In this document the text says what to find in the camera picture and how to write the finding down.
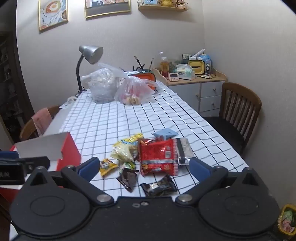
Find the framed food picture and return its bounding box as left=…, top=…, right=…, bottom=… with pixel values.
left=38, top=0, right=69, bottom=32

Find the gold framed wall picture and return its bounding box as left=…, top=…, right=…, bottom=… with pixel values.
left=84, top=0, right=131, bottom=19

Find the pale yellow snack bag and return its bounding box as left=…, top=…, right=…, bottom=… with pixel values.
left=112, top=139, right=137, bottom=173

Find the wooden wall shelf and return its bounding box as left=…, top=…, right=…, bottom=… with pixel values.
left=137, top=0, right=189, bottom=12

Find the black snack packet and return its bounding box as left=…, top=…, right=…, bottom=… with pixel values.
left=141, top=175, right=178, bottom=197

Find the wooden chair with black seat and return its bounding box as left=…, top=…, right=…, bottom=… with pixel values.
left=203, top=82, right=262, bottom=156

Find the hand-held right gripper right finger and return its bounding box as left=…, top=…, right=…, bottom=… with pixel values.
left=175, top=157, right=266, bottom=205

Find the yellow retro radio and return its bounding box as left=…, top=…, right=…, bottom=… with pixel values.
left=187, top=59, right=206, bottom=75

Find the light green tissue box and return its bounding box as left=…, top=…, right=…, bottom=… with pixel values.
left=173, top=63, right=196, bottom=80

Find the small yellow snack packet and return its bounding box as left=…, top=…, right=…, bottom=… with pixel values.
left=99, top=159, right=118, bottom=178

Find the dark wooden bookshelf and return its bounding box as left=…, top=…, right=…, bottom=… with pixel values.
left=0, top=30, right=31, bottom=145

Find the white cardboard box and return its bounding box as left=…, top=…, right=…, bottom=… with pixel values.
left=14, top=132, right=82, bottom=187

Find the clear plastic bag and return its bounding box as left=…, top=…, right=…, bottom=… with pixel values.
left=81, top=62, right=129, bottom=104

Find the white corner cabinet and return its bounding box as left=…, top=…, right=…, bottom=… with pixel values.
left=152, top=67, right=227, bottom=114

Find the pink plastic bag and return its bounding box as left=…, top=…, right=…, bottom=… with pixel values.
left=114, top=76, right=158, bottom=106

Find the silver foil snack packet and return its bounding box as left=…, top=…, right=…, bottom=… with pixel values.
left=177, top=138, right=193, bottom=166

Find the large red snack bag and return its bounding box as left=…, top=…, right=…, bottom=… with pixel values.
left=138, top=138, right=180, bottom=177

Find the white tube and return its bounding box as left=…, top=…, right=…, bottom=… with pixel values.
left=190, top=48, right=206, bottom=60

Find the light blue snack packet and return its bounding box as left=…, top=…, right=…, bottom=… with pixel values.
left=151, top=128, right=179, bottom=141

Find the grey desk lamp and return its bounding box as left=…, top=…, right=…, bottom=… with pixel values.
left=75, top=45, right=104, bottom=93

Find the dark brown snack packet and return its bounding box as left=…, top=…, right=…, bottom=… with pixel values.
left=117, top=168, right=138, bottom=193

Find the yellow cartoon jelly packet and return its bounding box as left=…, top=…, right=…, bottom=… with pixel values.
left=120, top=133, right=144, bottom=146

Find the pink towel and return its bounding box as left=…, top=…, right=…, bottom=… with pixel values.
left=31, top=108, right=53, bottom=136

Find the pen holder with brushes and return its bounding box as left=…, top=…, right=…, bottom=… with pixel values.
left=133, top=55, right=154, bottom=72

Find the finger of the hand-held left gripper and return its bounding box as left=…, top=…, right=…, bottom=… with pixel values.
left=0, top=151, right=19, bottom=161
left=18, top=157, right=50, bottom=174

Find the yellow waste basket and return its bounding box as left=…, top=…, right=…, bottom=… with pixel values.
left=273, top=204, right=296, bottom=241

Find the orange folding container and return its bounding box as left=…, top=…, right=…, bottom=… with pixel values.
left=127, top=72, right=157, bottom=90

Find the juice bottle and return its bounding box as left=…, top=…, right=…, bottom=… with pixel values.
left=160, top=57, right=169, bottom=77

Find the white paper packet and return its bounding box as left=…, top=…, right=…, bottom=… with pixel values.
left=59, top=96, right=78, bottom=109

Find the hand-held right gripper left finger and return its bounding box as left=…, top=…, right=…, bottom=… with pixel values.
left=24, top=157, right=114, bottom=205

